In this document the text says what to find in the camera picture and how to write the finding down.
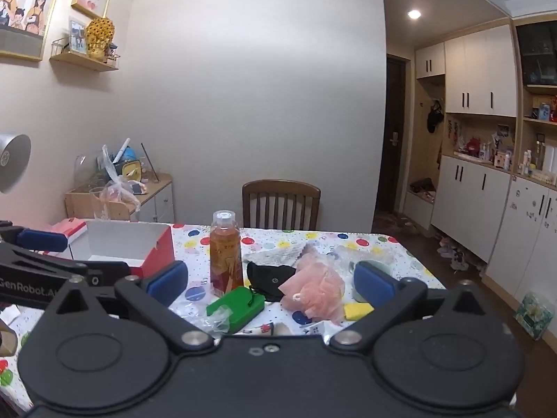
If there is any gold ornament figurine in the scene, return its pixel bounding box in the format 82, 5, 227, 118
85, 17, 115, 62

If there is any grey fluffy cloth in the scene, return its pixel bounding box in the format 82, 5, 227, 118
243, 242, 326, 269

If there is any amber drink bottle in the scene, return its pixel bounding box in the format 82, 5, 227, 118
210, 210, 244, 296

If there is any round grey lamp head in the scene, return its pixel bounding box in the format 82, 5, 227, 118
0, 134, 31, 193

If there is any black fabric pouch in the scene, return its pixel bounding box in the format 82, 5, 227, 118
246, 261, 296, 303

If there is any yellow sponge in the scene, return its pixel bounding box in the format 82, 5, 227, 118
344, 302, 374, 322

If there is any red white cardboard box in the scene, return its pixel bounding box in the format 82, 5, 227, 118
46, 220, 175, 277

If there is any floral tissue box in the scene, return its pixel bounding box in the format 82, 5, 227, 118
515, 292, 555, 341

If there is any wooden side cabinet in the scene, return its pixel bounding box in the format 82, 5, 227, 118
64, 173, 175, 224

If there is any tied clear plastic bag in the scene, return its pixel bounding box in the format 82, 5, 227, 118
89, 145, 141, 220

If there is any dark entrance door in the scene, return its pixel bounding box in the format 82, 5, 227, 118
376, 56, 406, 212

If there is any family picture frame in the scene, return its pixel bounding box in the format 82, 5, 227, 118
0, 0, 56, 62

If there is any wooden dining chair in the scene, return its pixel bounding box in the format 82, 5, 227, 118
242, 179, 321, 231

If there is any ceiling spot light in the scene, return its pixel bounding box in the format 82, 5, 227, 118
408, 9, 421, 20

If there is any bubble wrap sheet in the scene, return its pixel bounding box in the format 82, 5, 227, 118
331, 245, 395, 271

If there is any green ceramic mug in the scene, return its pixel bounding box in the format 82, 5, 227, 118
353, 261, 398, 308

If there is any wooden wall shelf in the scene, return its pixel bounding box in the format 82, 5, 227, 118
50, 38, 118, 73

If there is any balloon pattern tablecloth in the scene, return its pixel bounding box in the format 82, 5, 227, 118
0, 223, 448, 410

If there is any white wall cabinet unit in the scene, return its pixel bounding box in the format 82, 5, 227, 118
404, 14, 556, 345

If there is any green plastic block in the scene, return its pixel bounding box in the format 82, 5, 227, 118
206, 286, 265, 334

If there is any pink mesh bath pouf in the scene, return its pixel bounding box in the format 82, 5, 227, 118
280, 257, 346, 324

